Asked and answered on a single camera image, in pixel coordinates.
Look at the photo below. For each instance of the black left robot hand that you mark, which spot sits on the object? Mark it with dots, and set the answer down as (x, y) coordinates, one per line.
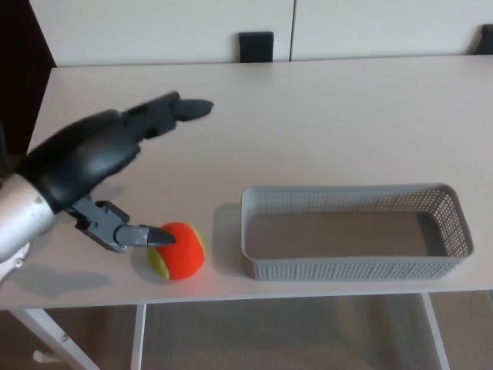
(82, 158)

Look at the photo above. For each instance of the orange and yellow tennis ball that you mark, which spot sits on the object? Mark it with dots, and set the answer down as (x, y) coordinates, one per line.
(181, 252)

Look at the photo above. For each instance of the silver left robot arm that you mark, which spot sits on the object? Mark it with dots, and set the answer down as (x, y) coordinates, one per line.
(19, 216)

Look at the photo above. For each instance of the white table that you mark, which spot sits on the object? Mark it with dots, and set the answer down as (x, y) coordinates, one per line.
(289, 135)

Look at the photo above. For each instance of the white cabinet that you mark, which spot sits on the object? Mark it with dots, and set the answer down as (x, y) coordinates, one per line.
(269, 27)

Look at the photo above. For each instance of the grey perforated plastic basket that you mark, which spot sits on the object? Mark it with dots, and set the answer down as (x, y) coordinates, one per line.
(358, 231)

